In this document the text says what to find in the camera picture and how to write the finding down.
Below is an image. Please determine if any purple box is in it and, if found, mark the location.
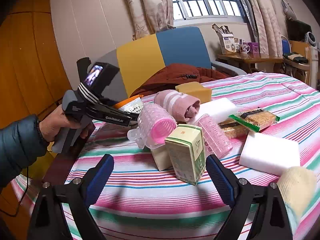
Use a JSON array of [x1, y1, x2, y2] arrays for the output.
[[248, 42, 259, 54]]

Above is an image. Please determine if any wooden side table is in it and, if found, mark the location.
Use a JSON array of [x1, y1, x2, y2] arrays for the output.
[[217, 53, 284, 73]]

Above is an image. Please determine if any person's left hand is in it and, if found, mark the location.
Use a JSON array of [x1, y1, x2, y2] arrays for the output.
[[39, 105, 81, 142]]

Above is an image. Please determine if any black cable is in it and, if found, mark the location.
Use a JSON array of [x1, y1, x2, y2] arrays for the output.
[[0, 166, 29, 218]]

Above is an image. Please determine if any black monitor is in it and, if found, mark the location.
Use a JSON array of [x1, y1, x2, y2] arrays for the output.
[[286, 18, 312, 42]]

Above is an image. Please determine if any wooden wardrobe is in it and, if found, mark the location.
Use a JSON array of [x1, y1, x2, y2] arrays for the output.
[[0, 0, 73, 240]]

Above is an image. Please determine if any right floral curtain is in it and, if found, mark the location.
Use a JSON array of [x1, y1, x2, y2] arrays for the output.
[[249, 0, 283, 57]]

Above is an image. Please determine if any orange rimmed basket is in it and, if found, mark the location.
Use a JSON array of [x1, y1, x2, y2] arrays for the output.
[[113, 95, 144, 114]]

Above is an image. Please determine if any green striped small carton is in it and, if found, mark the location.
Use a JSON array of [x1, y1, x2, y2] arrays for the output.
[[165, 124, 206, 185]]

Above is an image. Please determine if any barred window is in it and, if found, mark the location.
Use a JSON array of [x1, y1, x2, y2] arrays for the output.
[[172, 0, 245, 21]]

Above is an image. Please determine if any white foam block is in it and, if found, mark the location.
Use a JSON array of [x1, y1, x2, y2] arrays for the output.
[[187, 98, 238, 125], [239, 132, 300, 176]]

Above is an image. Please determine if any striped pink green tablecloth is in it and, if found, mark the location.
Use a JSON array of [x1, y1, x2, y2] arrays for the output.
[[24, 73, 319, 239]]

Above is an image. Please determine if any wooden chair with clothes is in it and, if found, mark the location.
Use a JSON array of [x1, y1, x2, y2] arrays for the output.
[[281, 36, 311, 85]]

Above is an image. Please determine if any white box with papers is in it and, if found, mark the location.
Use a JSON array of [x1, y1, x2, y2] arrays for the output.
[[212, 23, 236, 55]]

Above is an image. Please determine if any pink hair roller with clip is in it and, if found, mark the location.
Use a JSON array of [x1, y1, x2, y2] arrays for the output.
[[127, 103, 177, 149]]

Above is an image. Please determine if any floral curtain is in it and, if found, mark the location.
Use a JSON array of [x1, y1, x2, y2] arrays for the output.
[[127, 0, 174, 40], [249, 0, 283, 57]]

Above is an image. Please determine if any left floral curtain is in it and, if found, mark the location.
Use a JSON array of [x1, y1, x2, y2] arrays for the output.
[[127, 0, 174, 40]]

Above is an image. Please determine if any small white fan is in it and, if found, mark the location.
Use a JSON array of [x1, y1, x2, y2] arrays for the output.
[[305, 31, 317, 47]]

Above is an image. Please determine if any beige carton box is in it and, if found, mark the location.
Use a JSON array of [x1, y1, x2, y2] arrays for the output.
[[151, 144, 172, 171]]

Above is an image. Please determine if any white foam block near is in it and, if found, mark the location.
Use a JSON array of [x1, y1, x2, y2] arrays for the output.
[[239, 132, 300, 176]]

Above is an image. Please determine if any pink striped towel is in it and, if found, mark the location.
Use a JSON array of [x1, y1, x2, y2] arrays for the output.
[[154, 89, 201, 122]]

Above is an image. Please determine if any yellow sponge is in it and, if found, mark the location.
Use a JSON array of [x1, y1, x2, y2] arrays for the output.
[[175, 81, 212, 103]]

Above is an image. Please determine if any white foam block far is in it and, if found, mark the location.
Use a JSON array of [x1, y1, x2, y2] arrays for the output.
[[187, 98, 238, 125]]

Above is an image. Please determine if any dark blue jacket sleeve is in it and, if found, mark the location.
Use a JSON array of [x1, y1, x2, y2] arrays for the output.
[[0, 114, 49, 189]]

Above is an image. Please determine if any snack bar green wrapper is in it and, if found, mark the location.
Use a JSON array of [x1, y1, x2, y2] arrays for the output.
[[229, 108, 280, 133]]

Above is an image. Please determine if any white patterned mug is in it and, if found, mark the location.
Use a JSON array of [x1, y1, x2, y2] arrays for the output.
[[239, 44, 251, 54]]

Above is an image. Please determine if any rust red jacket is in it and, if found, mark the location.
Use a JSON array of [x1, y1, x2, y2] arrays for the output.
[[131, 63, 231, 96]]

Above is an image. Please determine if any grey yellow blue chair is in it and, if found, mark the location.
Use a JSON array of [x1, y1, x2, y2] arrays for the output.
[[97, 27, 245, 101]]

